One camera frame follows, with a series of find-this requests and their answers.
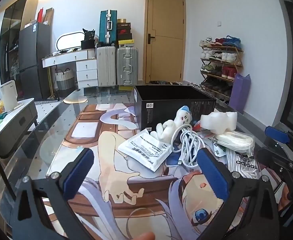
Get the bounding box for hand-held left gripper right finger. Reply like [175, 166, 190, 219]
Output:
[196, 147, 280, 240]

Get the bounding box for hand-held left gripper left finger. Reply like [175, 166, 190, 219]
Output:
[10, 148, 95, 240]

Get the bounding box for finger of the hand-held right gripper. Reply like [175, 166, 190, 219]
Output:
[258, 147, 293, 174]
[265, 126, 291, 143]

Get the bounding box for white cable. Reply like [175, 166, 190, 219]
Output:
[170, 125, 207, 168]

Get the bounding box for white foam block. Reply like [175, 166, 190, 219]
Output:
[200, 111, 238, 134]

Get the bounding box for white printed packet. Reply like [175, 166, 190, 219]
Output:
[118, 129, 173, 172]

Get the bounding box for black cardboard box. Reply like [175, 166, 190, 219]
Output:
[134, 85, 217, 132]

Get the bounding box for person's left hand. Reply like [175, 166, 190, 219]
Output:
[130, 232, 157, 240]

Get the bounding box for clear labelled packet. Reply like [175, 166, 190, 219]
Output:
[211, 140, 227, 157]

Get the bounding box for printed table mat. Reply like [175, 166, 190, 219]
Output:
[40, 102, 293, 240]

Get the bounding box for white flat pouch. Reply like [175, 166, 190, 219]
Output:
[215, 131, 256, 154]

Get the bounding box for blue face mask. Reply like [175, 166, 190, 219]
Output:
[165, 152, 187, 168]

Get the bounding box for printed plastic bag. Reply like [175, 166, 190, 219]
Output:
[193, 120, 212, 137]

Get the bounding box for purple bag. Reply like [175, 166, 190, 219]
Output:
[229, 73, 251, 112]

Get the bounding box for white plush toy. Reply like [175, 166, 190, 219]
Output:
[156, 106, 194, 143]

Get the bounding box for patterned floor rug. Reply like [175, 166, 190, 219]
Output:
[34, 99, 64, 105]

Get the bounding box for grey side table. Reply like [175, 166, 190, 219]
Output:
[0, 97, 38, 159]

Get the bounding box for wooden shoe rack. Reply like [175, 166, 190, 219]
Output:
[199, 44, 244, 100]

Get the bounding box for shoe rack with shoes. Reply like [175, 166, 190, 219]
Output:
[199, 35, 242, 98]

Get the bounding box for woven basket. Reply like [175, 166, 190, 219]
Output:
[55, 68, 73, 91]

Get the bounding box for group of floor shoes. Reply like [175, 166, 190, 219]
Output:
[172, 80, 200, 88]

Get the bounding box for white appliance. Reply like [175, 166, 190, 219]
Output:
[0, 80, 19, 112]

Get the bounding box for white dresser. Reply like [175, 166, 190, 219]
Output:
[42, 49, 98, 88]

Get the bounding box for white suitcase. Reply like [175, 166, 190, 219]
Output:
[96, 45, 117, 87]

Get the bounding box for silver suitcase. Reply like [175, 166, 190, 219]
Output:
[116, 46, 139, 85]

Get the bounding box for dark grey fridge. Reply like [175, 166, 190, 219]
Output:
[19, 22, 52, 99]

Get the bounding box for black storage box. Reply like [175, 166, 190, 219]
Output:
[81, 40, 97, 51]

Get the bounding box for wooden door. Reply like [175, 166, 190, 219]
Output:
[144, 0, 187, 84]

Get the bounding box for oval mirror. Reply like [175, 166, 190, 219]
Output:
[56, 31, 85, 53]

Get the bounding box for black tote bag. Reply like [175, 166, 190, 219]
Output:
[83, 28, 96, 41]

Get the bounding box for teal suitcase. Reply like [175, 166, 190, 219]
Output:
[99, 10, 118, 47]

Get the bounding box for flat brown cardboard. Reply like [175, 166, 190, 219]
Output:
[44, 7, 54, 26]

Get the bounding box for black glass cabinet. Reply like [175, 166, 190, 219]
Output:
[0, 0, 38, 85]

